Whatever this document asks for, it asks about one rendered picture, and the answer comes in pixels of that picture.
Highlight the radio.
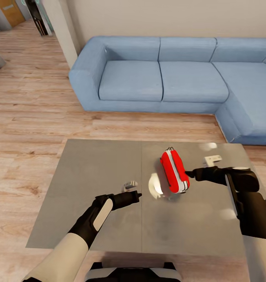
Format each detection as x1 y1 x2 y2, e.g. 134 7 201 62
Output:
160 147 190 194

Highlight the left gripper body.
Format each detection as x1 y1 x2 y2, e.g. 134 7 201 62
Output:
119 191 139 208

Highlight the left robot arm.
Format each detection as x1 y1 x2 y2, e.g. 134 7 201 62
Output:
21 181 142 282

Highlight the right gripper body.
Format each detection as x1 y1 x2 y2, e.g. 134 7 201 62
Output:
194 166 218 183

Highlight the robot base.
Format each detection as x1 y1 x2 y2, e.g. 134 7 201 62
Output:
84 262 182 282

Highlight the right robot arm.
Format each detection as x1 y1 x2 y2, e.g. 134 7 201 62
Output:
185 155 266 282

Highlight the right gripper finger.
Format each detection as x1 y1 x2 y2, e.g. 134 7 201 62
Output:
185 170 195 178

